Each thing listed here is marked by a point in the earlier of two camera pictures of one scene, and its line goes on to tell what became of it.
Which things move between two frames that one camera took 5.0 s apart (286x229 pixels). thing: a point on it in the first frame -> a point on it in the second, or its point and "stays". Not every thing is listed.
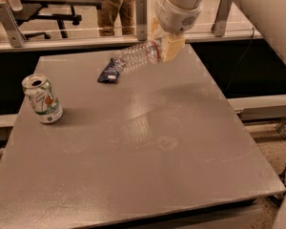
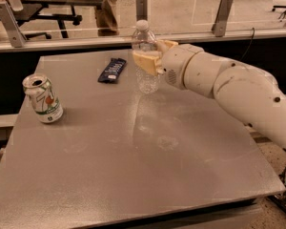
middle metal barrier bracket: (141, 5) stays
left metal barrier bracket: (14, 31) stays
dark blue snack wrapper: (110, 74) stays
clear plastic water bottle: (137, 56) -> (144, 40)
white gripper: (173, 18) -> (173, 65)
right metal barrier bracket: (218, 27) stays
